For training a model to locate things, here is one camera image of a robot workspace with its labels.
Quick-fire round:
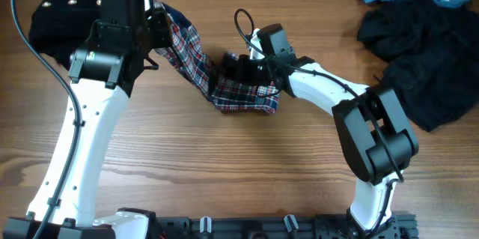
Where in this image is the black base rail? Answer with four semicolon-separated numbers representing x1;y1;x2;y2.
153;213;418;239

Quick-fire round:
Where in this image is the red blue plaid garment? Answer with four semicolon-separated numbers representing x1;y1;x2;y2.
153;0;279;114

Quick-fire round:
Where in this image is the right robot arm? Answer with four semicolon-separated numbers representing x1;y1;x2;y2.
219;24;418;238

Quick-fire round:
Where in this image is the black mesh garment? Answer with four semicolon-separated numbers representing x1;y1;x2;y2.
357;0;478;132

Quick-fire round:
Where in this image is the black knit garment with buttons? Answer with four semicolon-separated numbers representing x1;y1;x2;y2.
28;0;101;70

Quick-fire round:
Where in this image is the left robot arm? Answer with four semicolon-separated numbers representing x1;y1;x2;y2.
3;0;171;239

